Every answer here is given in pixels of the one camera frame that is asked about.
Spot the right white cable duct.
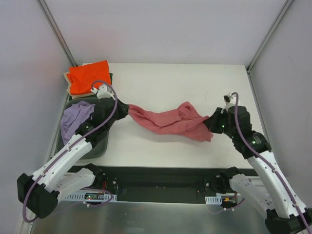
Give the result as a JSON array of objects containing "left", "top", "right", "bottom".
[{"left": 205, "top": 195, "right": 222, "bottom": 205}]

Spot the pink t shirt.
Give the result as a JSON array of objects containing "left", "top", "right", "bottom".
[{"left": 128, "top": 102, "right": 214, "bottom": 142}]

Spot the left white cable duct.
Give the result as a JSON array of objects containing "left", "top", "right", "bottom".
[{"left": 62, "top": 192, "right": 117, "bottom": 202}]

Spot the beige folded t shirt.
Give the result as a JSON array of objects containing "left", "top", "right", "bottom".
[{"left": 63, "top": 72, "right": 94, "bottom": 99}]

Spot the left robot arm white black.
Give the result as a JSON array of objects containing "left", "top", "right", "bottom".
[{"left": 17, "top": 98, "right": 129, "bottom": 223}]

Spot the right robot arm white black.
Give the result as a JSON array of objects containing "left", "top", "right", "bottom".
[{"left": 203, "top": 106, "right": 312, "bottom": 234}]

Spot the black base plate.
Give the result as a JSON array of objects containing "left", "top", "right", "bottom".
[{"left": 74, "top": 167, "right": 244, "bottom": 203}]

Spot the aluminium frame post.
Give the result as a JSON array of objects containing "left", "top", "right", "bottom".
[
  {"left": 245, "top": 0, "right": 297, "bottom": 74},
  {"left": 37, "top": 0, "right": 78, "bottom": 67}
]

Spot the grey plastic bin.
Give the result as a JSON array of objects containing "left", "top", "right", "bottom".
[{"left": 55, "top": 97, "right": 109, "bottom": 160}]

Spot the lilac crumpled t shirt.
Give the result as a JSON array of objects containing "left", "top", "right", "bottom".
[{"left": 60, "top": 101, "right": 95, "bottom": 144}]

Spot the right aluminium frame post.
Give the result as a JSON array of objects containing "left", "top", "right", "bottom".
[{"left": 245, "top": 0, "right": 297, "bottom": 74}]

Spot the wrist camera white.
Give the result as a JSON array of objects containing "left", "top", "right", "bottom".
[
  {"left": 91, "top": 84, "right": 115, "bottom": 100},
  {"left": 221, "top": 92, "right": 241, "bottom": 113}
]

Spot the white cable duct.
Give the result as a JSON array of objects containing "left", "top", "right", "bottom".
[
  {"left": 62, "top": 192, "right": 117, "bottom": 202},
  {"left": 205, "top": 195, "right": 222, "bottom": 205}
]

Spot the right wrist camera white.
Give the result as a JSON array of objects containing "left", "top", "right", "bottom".
[{"left": 221, "top": 92, "right": 241, "bottom": 113}]

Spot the left aluminium frame post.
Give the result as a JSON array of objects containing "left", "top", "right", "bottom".
[{"left": 37, "top": 0, "right": 78, "bottom": 67}]

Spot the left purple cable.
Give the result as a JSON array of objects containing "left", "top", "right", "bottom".
[{"left": 21, "top": 79, "right": 119, "bottom": 224}]

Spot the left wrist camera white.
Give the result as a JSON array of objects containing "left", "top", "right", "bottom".
[{"left": 91, "top": 84, "right": 115, "bottom": 100}]

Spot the orange folded t shirt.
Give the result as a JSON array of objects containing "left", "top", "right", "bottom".
[{"left": 68, "top": 60, "right": 112, "bottom": 95}]

